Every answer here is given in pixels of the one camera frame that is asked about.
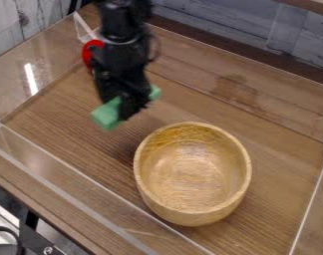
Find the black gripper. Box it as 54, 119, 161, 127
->
90, 36, 151, 121

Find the green foam block stick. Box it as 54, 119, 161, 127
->
90, 85, 162, 130

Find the brown wooden bowl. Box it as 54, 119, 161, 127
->
134, 122, 252, 227

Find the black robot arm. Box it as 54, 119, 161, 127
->
88, 0, 153, 122

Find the red plush strawberry toy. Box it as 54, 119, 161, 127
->
82, 39, 105, 70

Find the clear acrylic corner bracket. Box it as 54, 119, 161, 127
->
72, 12, 98, 44

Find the clear acrylic tray wall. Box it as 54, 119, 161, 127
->
0, 123, 213, 255

